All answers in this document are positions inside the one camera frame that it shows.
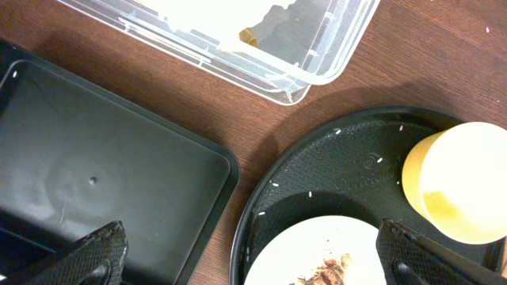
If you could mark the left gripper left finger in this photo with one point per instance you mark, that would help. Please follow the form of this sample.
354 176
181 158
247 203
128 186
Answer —
97 258

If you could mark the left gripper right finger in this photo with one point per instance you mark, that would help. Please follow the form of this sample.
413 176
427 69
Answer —
408 257

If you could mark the food scraps pile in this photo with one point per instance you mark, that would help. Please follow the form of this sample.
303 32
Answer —
332 272

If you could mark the yellow bowl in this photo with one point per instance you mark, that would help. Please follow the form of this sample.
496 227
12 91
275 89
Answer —
456 180

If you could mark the grey plate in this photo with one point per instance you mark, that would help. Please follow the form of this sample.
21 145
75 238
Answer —
300 249

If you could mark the gold brown snack wrapper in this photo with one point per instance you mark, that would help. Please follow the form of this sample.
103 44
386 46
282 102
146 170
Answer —
247 36

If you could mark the clear plastic waste bin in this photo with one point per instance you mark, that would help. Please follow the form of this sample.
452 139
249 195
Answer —
302 43

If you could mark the black rectangular tray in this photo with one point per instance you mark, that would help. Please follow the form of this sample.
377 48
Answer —
75 157

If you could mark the round black serving tray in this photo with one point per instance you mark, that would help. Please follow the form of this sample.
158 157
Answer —
350 166

